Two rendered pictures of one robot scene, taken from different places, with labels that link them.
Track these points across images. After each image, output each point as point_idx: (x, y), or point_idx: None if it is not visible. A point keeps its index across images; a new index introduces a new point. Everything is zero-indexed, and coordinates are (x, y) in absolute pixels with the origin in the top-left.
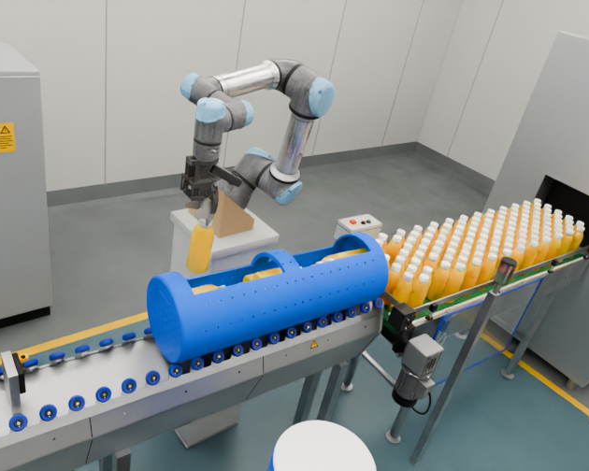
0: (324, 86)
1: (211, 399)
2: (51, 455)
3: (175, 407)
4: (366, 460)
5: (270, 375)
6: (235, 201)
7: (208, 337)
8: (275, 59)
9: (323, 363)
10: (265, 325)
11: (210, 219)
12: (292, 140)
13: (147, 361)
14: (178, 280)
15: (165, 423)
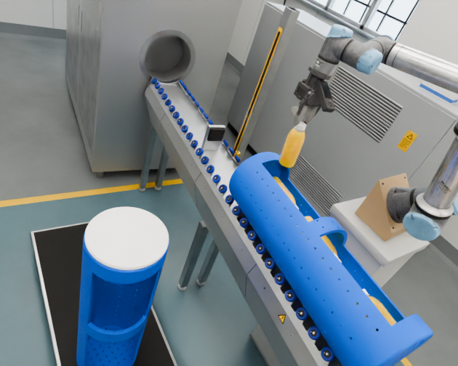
0: None
1: (227, 247)
2: (187, 171)
3: (214, 218)
4: (121, 262)
5: (251, 287)
6: (387, 200)
7: (239, 188)
8: None
9: (286, 364)
10: (262, 229)
11: (295, 118)
12: (443, 160)
13: None
14: (271, 156)
15: (214, 232)
